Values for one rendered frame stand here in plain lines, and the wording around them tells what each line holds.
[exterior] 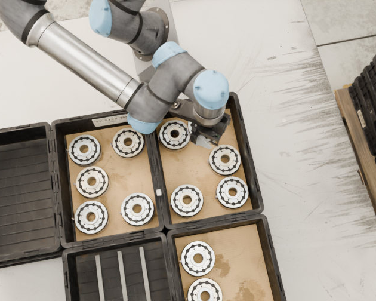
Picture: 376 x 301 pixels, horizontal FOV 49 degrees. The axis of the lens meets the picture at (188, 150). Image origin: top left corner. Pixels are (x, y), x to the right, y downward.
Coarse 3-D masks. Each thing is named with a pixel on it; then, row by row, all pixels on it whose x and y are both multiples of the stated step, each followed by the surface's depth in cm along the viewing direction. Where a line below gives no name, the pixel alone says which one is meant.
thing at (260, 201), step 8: (232, 96) 134; (240, 112) 132; (240, 120) 131; (152, 136) 129; (152, 144) 129; (248, 144) 129; (248, 152) 130; (248, 160) 128; (160, 176) 126; (256, 176) 126; (160, 184) 125; (256, 184) 127; (256, 192) 125; (216, 216) 122; (224, 216) 122; (232, 216) 122; (240, 216) 122; (168, 224) 121; (176, 224) 121; (184, 224) 121; (192, 224) 121; (200, 224) 122
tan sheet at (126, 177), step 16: (112, 128) 141; (128, 144) 139; (112, 160) 137; (128, 160) 137; (144, 160) 137; (112, 176) 136; (128, 176) 136; (144, 176) 136; (112, 192) 134; (128, 192) 134; (144, 192) 134; (112, 208) 132; (112, 224) 131; (128, 224) 131; (80, 240) 129
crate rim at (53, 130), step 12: (60, 120) 131; (72, 120) 131; (60, 180) 125; (156, 180) 125; (60, 192) 124; (156, 192) 124; (60, 204) 123; (156, 204) 123; (60, 216) 121; (60, 228) 120; (156, 228) 121; (60, 240) 119; (84, 240) 120; (96, 240) 121; (108, 240) 120
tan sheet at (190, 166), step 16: (224, 112) 143; (160, 128) 141; (160, 144) 139; (192, 144) 139; (224, 144) 140; (176, 160) 138; (192, 160) 138; (224, 160) 138; (176, 176) 136; (192, 176) 136; (208, 176) 136; (240, 176) 136; (208, 192) 134; (208, 208) 133; (224, 208) 133; (240, 208) 133
